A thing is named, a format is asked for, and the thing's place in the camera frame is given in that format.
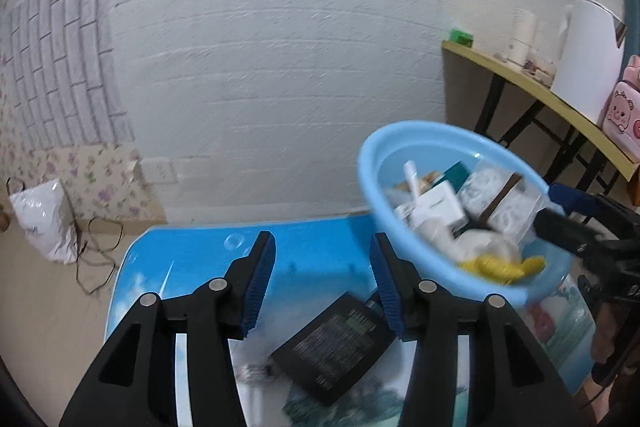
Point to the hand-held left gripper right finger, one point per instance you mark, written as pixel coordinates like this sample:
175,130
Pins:
387,287

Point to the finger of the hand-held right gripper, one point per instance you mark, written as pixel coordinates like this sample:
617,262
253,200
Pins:
575,202
565,232

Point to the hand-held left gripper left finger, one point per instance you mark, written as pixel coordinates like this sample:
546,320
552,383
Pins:
257,287

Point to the black power adapter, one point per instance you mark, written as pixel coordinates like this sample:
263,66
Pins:
335,347

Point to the yellow white sun plush toy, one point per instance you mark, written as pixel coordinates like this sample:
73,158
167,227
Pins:
490,267

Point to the clear plastic bag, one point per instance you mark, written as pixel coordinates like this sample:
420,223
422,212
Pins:
480,184

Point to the teal packet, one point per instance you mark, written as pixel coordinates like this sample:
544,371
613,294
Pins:
455,184

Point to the blue plastic basin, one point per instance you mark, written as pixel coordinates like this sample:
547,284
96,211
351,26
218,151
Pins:
450,142

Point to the landscape printed desktop table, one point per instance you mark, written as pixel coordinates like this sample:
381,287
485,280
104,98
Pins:
200,252

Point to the pink piggy box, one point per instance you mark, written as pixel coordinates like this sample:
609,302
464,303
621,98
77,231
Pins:
622,112

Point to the white electric kettle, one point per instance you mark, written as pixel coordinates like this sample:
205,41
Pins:
585,67

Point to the wooden side table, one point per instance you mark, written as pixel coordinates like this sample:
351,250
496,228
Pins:
480,57

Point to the stack of paper cups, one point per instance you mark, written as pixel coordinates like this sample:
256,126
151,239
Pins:
520,37

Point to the small green box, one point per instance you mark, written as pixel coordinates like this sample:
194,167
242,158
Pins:
461,36

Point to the white plastic shopping bag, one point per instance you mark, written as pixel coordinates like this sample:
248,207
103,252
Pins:
42,222

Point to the white wall socket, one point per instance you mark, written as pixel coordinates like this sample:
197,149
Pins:
159,172

